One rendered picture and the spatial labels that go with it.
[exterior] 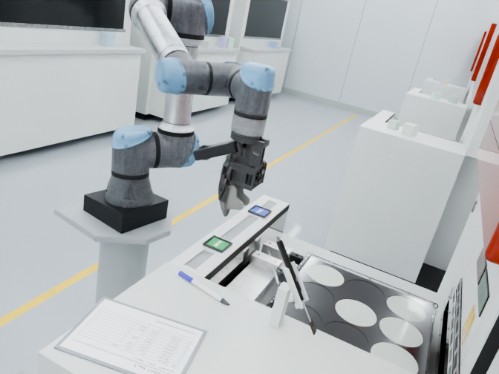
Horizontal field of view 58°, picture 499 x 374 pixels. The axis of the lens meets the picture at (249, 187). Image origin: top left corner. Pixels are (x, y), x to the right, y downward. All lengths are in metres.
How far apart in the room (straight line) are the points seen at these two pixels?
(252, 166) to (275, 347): 0.39
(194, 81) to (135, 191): 0.53
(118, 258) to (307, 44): 8.13
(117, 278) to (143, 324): 0.71
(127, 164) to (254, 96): 0.57
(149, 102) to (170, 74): 4.62
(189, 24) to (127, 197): 0.54
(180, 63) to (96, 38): 3.77
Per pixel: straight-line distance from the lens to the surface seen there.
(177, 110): 1.40
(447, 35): 8.87
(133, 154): 1.38
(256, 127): 0.97
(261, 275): 1.20
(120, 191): 1.42
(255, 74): 0.95
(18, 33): 4.16
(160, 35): 1.12
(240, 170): 1.00
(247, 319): 0.91
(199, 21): 1.36
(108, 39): 4.65
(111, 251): 1.51
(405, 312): 1.22
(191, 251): 1.09
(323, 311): 1.11
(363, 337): 1.08
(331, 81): 9.19
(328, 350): 0.90
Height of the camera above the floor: 1.52
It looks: 22 degrees down
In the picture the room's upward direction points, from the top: 12 degrees clockwise
